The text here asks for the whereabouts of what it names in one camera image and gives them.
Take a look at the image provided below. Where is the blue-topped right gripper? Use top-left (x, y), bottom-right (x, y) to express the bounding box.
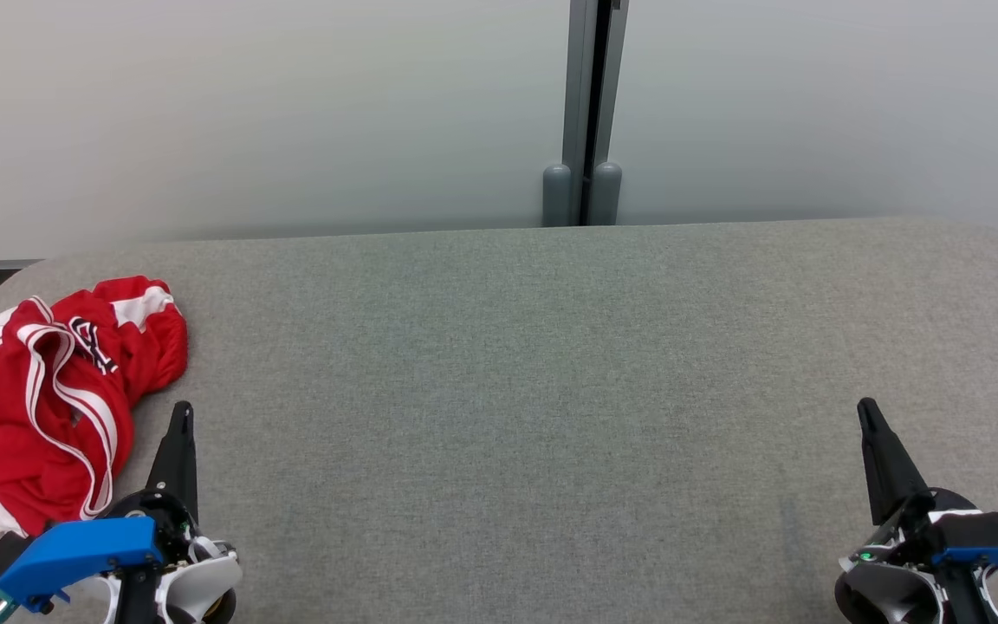
top-left (835, 398), bottom-right (998, 624)

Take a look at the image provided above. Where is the blue-topped left gripper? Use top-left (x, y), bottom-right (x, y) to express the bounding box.
top-left (0, 400), bottom-right (244, 624)

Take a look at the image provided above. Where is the grey cylindrical post foot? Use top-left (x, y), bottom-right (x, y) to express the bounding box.
top-left (542, 163), bottom-right (572, 228)
top-left (590, 161), bottom-right (623, 226)

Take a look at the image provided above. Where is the grey partition post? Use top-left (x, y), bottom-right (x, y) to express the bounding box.
top-left (561, 0), bottom-right (630, 228)

